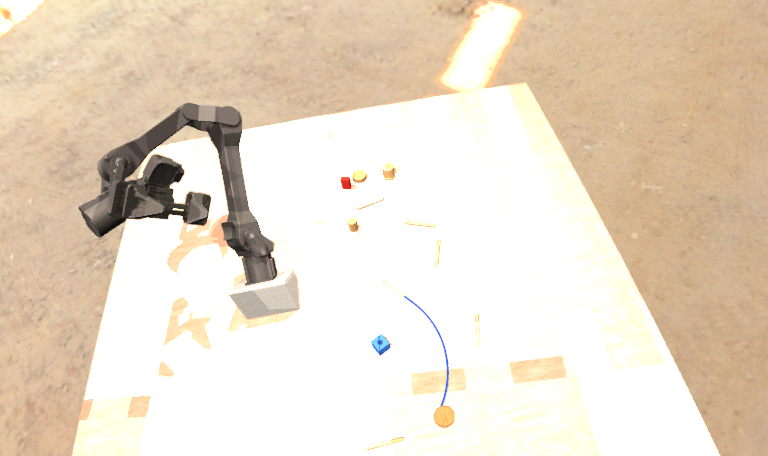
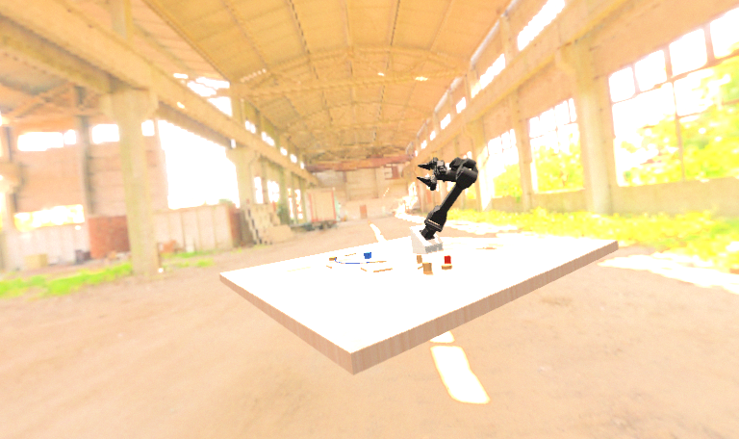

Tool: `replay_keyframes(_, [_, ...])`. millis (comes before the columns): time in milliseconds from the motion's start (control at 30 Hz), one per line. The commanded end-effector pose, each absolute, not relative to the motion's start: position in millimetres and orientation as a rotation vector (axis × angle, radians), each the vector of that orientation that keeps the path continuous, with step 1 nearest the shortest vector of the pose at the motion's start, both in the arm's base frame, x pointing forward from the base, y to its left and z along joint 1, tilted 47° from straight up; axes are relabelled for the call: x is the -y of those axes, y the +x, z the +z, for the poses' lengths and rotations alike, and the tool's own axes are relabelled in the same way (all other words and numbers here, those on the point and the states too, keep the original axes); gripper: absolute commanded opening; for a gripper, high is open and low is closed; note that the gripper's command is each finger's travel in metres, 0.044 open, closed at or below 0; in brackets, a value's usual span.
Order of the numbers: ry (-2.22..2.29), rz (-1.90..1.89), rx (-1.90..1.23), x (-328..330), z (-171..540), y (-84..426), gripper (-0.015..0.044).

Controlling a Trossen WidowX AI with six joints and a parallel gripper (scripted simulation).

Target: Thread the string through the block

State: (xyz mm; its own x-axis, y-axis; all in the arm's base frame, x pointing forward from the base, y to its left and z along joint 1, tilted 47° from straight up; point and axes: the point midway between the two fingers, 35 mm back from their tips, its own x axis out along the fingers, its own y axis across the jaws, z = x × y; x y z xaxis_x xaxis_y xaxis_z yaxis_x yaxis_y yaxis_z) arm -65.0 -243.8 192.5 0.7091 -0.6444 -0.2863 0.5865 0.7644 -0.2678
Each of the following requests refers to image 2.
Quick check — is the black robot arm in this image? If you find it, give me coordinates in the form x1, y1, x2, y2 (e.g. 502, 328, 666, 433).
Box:
419, 157, 479, 241

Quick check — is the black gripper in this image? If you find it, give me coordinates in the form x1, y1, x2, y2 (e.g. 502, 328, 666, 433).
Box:
417, 157, 449, 191

